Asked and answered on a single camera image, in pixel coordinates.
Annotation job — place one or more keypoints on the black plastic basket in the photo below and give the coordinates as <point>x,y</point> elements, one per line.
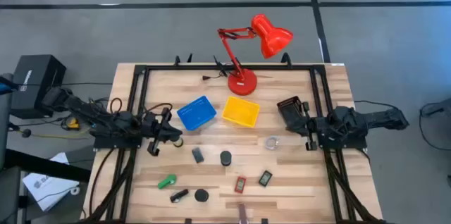
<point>289,108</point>

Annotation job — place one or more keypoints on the green sand hourglass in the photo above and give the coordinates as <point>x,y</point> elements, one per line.
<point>201,195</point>

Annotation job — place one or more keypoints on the blue sand hourglass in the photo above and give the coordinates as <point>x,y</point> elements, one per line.
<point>225,158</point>

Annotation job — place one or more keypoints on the blue plastic basket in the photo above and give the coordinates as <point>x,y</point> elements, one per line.
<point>195,113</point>

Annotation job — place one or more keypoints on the dark grey rectangular device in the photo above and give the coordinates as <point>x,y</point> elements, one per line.
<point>197,155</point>

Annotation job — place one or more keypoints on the small black rectangular device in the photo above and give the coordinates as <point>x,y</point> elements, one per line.
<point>265,178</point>

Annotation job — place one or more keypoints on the yellow plastic basket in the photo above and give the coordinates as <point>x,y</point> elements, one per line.
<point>241,112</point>

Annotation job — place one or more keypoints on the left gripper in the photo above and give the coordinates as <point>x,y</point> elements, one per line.
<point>156,129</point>

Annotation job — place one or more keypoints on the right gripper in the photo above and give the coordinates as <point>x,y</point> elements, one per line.
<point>319,127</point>

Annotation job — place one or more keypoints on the yellow tool on floor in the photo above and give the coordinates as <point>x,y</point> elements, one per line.
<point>73,123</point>

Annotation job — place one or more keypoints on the black box on floor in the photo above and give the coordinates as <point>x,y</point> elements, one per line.
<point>37,85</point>

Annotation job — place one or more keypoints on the red desk lamp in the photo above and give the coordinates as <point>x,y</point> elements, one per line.
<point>271,37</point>

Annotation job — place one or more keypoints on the white paper box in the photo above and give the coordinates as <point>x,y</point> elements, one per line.
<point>49,181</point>

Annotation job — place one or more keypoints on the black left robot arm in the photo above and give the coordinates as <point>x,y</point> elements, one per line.
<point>88,111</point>

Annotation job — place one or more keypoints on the black table clamp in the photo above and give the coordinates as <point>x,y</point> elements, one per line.
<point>190,58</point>
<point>177,61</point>
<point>286,60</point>

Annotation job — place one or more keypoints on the black floor beam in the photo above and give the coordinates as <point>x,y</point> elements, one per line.
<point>46,166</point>

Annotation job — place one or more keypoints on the small red rectangular device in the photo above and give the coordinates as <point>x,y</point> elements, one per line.
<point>240,184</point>

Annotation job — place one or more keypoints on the black wristwatch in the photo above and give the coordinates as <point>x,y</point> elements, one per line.
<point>179,195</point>

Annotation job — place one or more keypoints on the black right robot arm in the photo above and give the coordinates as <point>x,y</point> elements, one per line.
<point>380,118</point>

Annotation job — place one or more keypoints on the green plastic clip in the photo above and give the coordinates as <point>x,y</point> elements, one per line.
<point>165,182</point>

